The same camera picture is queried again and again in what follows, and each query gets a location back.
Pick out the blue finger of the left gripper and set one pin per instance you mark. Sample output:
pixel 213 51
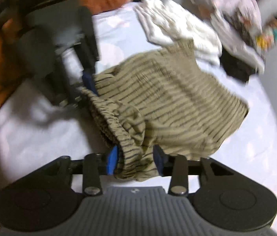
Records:
pixel 88 81

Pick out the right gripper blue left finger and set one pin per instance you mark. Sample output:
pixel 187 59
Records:
pixel 96 165

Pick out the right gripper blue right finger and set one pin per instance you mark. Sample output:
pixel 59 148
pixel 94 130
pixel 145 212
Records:
pixel 173 166

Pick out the olive striped pants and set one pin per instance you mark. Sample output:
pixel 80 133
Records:
pixel 162 97

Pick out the folded black clothes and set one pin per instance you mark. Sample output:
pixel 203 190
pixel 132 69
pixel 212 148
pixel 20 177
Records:
pixel 236 68

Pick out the polka dot bed sheet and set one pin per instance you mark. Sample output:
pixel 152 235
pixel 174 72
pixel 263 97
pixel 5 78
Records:
pixel 33 132

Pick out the folded white gauze garment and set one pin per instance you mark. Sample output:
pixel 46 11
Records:
pixel 165 22

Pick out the dark floral folded garment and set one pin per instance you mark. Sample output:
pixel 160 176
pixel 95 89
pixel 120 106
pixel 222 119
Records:
pixel 242 25

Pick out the hanging plush toy column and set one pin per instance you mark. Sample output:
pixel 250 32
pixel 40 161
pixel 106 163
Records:
pixel 268 37

